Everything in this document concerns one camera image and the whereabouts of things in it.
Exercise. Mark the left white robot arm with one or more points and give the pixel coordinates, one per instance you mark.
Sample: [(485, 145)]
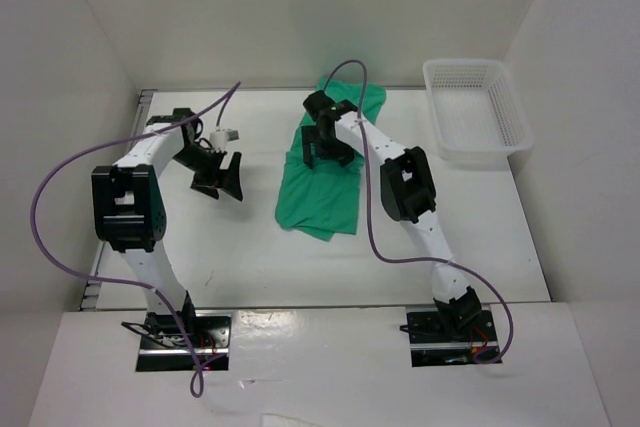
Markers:
[(129, 212)]

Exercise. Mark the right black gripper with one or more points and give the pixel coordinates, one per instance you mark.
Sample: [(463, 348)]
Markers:
[(311, 135)]

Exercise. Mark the aluminium table edge rail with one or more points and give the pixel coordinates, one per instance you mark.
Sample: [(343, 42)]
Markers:
[(106, 263)]

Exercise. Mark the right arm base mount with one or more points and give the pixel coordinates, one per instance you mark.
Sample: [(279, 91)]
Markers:
[(431, 345)]

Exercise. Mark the white plastic mesh basket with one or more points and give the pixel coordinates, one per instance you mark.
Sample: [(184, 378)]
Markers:
[(476, 112)]

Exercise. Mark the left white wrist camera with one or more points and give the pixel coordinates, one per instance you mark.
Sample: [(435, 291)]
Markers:
[(220, 138)]

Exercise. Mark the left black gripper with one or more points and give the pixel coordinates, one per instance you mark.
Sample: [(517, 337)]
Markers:
[(230, 181)]

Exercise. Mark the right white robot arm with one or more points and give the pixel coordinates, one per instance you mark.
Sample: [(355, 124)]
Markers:
[(407, 194)]

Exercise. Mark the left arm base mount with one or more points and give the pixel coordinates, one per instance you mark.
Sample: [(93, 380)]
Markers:
[(162, 348)]

